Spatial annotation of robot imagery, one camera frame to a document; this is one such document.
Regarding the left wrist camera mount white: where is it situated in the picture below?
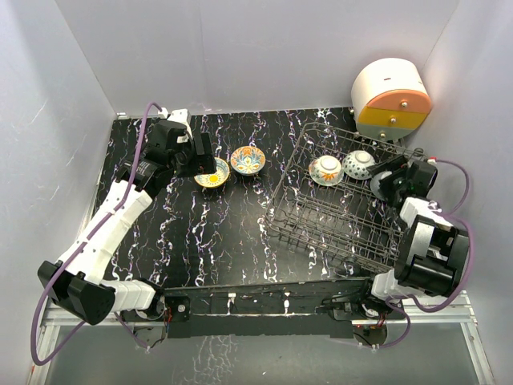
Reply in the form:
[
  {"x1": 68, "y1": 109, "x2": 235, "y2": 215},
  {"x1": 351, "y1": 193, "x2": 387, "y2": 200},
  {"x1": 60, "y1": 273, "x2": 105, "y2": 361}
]
[{"x1": 158, "y1": 107, "x2": 192, "y2": 128}]

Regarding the blue wave pattern bowl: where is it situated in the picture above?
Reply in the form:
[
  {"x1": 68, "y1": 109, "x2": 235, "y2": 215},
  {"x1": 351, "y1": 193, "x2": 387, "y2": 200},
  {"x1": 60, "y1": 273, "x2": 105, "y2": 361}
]
[{"x1": 341, "y1": 150, "x2": 375, "y2": 180}]

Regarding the orange flower leaf bowl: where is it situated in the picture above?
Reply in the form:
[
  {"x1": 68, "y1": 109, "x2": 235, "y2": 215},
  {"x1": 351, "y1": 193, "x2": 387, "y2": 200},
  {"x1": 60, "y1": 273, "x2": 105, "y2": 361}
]
[{"x1": 309, "y1": 155, "x2": 344, "y2": 187}]

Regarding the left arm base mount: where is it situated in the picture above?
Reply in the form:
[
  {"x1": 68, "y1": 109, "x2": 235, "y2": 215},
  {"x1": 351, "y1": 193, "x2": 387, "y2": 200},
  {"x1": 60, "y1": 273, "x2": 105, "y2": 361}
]
[{"x1": 115, "y1": 293, "x2": 190, "y2": 350}]

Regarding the orange blue floral bowl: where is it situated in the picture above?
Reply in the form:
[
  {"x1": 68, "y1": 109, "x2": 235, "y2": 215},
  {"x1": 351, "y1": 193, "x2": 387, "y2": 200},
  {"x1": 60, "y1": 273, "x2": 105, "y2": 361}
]
[{"x1": 230, "y1": 146, "x2": 265, "y2": 176}]

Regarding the aluminium frame rail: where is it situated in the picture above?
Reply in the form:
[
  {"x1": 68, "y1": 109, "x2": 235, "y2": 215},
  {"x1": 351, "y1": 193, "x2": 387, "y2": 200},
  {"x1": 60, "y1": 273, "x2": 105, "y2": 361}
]
[{"x1": 30, "y1": 290, "x2": 496, "y2": 385}]

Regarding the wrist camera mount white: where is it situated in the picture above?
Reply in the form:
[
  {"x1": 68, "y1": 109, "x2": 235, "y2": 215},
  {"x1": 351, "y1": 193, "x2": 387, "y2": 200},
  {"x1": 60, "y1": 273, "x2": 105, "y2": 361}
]
[
  {"x1": 158, "y1": 107, "x2": 192, "y2": 128},
  {"x1": 426, "y1": 156, "x2": 437, "y2": 165}
]

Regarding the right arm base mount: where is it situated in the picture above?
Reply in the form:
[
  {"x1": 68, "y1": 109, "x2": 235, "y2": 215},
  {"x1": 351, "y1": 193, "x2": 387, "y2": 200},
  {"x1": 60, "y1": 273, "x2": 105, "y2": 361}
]
[{"x1": 318, "y1": 294, "x2": 406, "y2": 346}]

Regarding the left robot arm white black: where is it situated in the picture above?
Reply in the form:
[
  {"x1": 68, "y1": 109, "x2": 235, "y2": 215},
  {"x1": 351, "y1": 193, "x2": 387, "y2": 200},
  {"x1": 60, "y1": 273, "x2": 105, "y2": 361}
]
[{"x1": 38, "y1": 120, "x2": 216, "y2": 325}]

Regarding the grey wire dish rack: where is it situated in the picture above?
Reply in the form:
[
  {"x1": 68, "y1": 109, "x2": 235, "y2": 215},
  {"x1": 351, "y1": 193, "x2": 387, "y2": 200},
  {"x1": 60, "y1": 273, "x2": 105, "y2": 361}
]
[{"x1": 265, "y1": 123, "x2": 425, "y2": 274}]

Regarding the white round drawer cabinet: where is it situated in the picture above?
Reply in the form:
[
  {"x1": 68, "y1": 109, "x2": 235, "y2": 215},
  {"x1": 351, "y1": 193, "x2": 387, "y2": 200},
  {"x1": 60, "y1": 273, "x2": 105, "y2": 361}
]
[{"x1": 351, "y1": 58, "x2": 432, "y2": 141}]

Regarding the yellow sun pattern bowl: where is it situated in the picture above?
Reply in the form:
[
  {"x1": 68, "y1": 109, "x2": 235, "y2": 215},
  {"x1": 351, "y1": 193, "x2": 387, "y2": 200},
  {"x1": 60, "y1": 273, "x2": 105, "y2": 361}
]
[{"x1": 194, "y1": 157, "x2": 230, "y2": 188}]

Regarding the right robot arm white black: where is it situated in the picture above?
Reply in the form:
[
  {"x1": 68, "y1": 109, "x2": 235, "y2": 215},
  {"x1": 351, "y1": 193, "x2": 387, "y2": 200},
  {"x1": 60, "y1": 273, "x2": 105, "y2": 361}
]
[{"x1": 357, "y1": 155, "x2": 473, "y2": 318}]

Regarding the red rim grey pattern bowl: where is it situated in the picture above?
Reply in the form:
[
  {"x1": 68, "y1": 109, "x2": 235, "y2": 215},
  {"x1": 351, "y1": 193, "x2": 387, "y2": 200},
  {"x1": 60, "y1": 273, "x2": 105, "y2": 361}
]
[{"x1": 370, "y1": 170, "x2": 394, "y2": 201}]

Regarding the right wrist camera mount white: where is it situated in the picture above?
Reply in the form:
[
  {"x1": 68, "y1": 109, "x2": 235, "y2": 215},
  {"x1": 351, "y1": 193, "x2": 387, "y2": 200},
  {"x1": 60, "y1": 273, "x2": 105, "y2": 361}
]
[{"x1": 426, "y1": 156, "x2": 437, "y2": 165}]

